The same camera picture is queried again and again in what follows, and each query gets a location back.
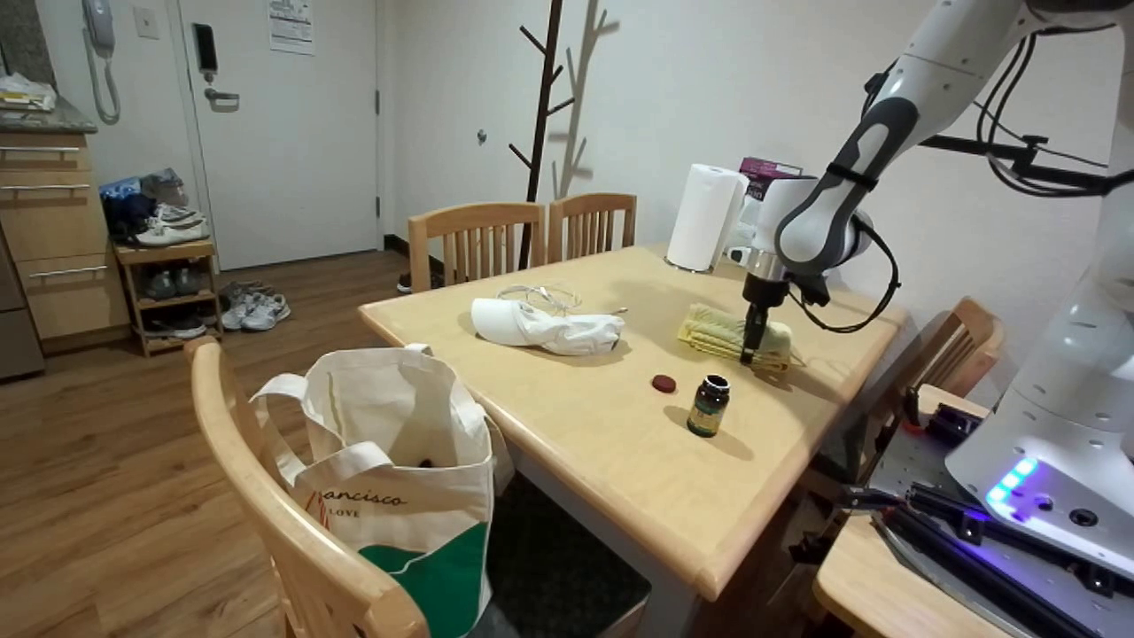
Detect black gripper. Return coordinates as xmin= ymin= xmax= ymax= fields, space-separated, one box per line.
xmin=737 ymin=275 xmax=788 ymax=367

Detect yellow towel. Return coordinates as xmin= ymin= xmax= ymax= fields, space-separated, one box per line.
xmin=676 ymin=307 xmax=794 ymax=377

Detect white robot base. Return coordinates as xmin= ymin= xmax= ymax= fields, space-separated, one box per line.
xmin=947 ymin=175 xmax=1134 ymax=579

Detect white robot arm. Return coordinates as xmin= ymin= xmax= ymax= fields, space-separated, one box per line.
xmin=742 ymin=0 xmax=1131 ymax=361

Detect white paper towel roll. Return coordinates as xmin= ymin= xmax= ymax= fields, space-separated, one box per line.
xmin=663 ymin=164 xmax=749 ymax=275

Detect small dark bottle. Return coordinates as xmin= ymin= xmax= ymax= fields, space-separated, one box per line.
xmin=689 ymin=377 xmax=730 ymax=438

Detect dark red bottle cap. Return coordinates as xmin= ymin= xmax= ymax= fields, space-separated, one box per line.
xmin=651 ymin=372 xmax=676 ymax=395

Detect purple item behind roll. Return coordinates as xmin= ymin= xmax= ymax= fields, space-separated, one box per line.
xmin=742 ymin=156 xmax=809 ymax=200

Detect far right wooden chair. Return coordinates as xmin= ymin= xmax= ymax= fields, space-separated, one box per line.
xmin=548 ymin=191 xmax=638 ymax=263

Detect wooden chair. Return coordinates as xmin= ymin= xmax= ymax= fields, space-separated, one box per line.
xmin=810 ymin=294 xmax=1008 ymax=491
xmin=408 ymin=203 xmax=545 ymax=292
xmin=548 ymin=191 xmax=638 ymax=263
xmin=187 ymin=340 xmax=429 ymax=638

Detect right side wooden chair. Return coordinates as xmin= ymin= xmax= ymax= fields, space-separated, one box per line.
xmin=810 ymin=294 xmax=1008 ymax=491

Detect white crumpled cloth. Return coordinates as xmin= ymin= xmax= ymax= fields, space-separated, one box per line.
xmin=470 ymin=299 xmax=623 ymax=360

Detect far left wooden chair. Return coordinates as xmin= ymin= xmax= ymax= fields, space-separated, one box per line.
xmin=408 ymin=203 xmax=545 ymax=292

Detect white tote bag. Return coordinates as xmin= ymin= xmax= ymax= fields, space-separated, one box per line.
xmin=251 ymin=346 xmax=500 ymax=638

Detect near wooden chair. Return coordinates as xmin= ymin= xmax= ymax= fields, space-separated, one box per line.
xmin=187 ymin=340 xmax=429 ymax=638

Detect white sneakers on floor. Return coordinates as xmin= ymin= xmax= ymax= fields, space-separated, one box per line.
xmin=220 ymin=288 xmax=289 ymax=333

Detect white door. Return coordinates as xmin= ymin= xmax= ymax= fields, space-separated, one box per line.
xmin=176 ymin=0 xmax=379 ymax=271

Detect wooden shoe shelf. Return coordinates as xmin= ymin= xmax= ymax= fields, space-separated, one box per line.
xmin=118 ymin=243 xmax=220 ymax=356

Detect wooden drawer cabinet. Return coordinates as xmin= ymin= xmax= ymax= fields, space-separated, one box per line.
xmin=0 ymin=123 xmax=126 ymax=351

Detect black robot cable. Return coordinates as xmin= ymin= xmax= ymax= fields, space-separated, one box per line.
xmin=788 ymin=210 xmax=905 ymax=336

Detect wall phone handset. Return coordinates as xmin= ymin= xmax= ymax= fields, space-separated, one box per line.
xmin=82 ymin=0 xmax=121 ymax=123

